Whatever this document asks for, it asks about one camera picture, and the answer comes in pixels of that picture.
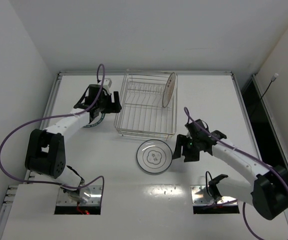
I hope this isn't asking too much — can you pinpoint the black rimmed white plate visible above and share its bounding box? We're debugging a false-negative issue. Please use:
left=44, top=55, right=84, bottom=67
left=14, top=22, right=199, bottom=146
left=136, top=139, right=172, bottom=175

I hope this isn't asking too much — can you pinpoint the orange sunburst plate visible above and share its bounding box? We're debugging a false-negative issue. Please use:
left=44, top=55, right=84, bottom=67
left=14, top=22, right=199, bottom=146
left=162, top=72, right=178, bottom=108

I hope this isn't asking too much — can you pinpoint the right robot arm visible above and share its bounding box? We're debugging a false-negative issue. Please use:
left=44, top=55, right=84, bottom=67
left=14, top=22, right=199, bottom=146
left=172, top=119, right=288, bottom=220

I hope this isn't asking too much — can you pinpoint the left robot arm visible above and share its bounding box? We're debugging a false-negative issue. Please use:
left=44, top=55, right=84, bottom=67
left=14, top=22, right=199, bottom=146
left=25, top=84, right=122, bottom=202

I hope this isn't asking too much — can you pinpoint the teal rimmed plate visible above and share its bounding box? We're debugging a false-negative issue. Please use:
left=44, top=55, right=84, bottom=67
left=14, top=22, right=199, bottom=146
left=84, top=113, right=106, bottom=128

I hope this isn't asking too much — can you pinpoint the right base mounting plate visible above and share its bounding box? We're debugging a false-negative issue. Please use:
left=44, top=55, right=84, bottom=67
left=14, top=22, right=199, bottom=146
left=190, top=185, right=238, bottom=207

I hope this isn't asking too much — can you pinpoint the base mounting plate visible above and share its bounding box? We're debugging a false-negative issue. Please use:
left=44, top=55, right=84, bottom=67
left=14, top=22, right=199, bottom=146
left=57, top=185, right=103, bottom=207
left=190, top=185, right=238, bottom=207

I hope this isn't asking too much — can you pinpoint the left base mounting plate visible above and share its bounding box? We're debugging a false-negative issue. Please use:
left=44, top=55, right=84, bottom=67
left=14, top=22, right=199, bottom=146
left=57, top=185, right=103, bottom=207

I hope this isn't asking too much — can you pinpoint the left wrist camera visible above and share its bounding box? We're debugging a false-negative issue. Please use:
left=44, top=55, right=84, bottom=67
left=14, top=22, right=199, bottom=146
left=103, top=78, right=112, bottom=95

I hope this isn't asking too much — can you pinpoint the wire dish rack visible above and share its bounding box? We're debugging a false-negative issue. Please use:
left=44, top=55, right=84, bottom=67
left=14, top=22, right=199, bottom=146
left=114, top=70, right=177, bottom=140

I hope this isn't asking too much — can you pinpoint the black wall cable white plug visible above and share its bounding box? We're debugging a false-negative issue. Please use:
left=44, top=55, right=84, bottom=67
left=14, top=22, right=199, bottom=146
left=259, top=73, right=279, bottom=101

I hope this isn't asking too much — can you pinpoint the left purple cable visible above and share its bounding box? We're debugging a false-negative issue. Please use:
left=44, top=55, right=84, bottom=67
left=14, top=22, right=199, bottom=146
left=0, top=63, right=105, bottom=193

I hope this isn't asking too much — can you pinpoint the purple cable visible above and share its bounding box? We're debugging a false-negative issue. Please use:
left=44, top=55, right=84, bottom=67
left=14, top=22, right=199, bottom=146
left=183, top=106, right=288, bottom=240
left=0, top=63, right=105, bottom=193

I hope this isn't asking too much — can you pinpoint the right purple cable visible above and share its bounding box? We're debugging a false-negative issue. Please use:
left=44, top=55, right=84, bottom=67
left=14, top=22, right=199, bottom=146
left=183, top=106, right=288, bottom=240

